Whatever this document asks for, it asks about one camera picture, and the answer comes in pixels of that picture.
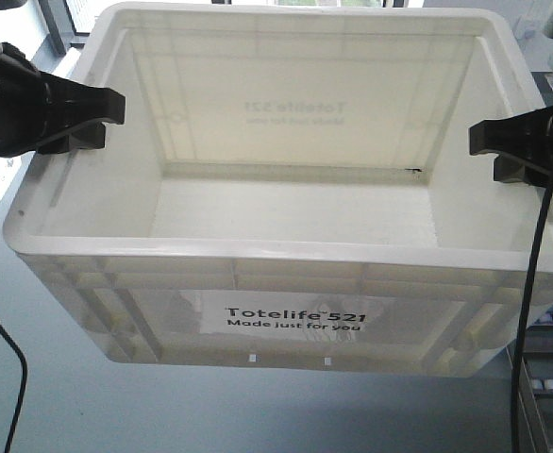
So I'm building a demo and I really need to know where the white Totelife plastic tote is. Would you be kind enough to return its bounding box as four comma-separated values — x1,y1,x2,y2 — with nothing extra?
4,2,543,377

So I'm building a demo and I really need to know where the black cable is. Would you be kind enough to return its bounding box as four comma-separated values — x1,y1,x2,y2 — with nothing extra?
0,282,28,453
510,96,553,453

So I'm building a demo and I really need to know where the black right cable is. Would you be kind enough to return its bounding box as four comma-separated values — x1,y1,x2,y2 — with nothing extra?
510,96,553,453

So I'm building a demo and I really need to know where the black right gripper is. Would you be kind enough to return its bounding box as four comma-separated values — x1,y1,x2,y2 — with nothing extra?
468,106,553,188

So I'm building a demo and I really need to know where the black left cable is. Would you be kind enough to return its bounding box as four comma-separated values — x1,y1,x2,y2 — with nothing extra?
0,282,28,453

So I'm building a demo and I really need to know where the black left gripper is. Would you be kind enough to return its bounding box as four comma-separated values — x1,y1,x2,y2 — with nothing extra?
0,42,126,158

